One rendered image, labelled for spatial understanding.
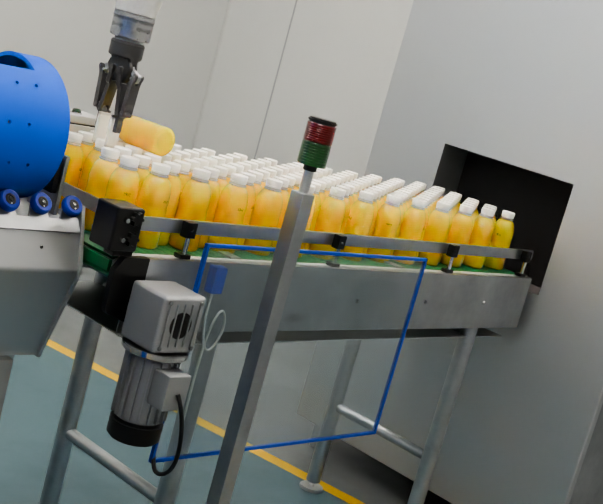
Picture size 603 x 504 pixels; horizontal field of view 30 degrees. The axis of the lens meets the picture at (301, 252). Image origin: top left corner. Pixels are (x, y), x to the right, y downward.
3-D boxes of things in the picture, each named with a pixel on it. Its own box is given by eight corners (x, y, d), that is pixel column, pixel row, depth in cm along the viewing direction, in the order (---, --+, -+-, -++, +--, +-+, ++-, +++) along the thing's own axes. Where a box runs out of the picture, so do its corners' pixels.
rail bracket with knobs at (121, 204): (80, 243, 224) (92, 194, 222) (109, 245, 229) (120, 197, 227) (110, 259, 217) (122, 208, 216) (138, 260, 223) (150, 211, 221)
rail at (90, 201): (19, 175, 250) (22, 162, 250) (22, 175, 251) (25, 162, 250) (127, 228, 225) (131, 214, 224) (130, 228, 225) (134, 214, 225)
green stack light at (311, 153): (290, 159, 234) (296, 136, 233) (310, 162, 238) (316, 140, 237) (311, 167, 229) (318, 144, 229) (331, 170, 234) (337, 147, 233)
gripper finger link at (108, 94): (114, 65, 243) (110, 62, 243) (96, 111, 246) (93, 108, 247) (128, 68, 246) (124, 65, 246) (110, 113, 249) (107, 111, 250)
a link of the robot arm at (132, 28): (131, 14, 236) (125, 41, 237) (163, 22, 242) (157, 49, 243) (106, 6, 241) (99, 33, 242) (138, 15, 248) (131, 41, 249)
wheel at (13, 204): (-6, 190, 213) (-1, 186, 212) (14, 192, 217) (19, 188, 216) (-3, 212, 212) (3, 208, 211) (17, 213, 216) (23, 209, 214)
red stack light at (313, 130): (296, 136, 233) (301, 118, 232) (316, 139, 237) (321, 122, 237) (318, 143, 229) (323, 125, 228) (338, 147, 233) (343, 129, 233)
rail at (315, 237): (130, 228, 225) (134, 214, 225) (529, 259, 345) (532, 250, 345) (133, 230, 225) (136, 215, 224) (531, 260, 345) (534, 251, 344)
